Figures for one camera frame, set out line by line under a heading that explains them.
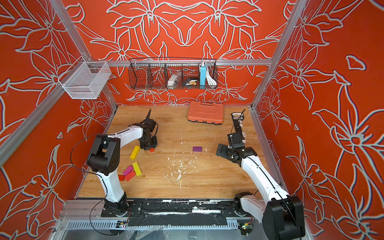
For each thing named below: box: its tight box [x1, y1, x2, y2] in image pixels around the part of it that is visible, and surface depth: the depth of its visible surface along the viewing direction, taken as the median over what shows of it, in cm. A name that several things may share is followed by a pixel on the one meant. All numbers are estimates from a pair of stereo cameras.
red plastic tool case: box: [187, 101, 224, 125], surface depth 109 cm
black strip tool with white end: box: [231, 108, 246, 133], surface depth 112 cm
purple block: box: [192, 146, 203, 152], surface depth 97 cm
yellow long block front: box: [132, 161, 142, 177], surface depth 87 cm
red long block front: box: [124, 170, 136, 182], surface depth 85 cm
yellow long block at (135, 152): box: [129, 145, 140, 160], surface depth 95 cm
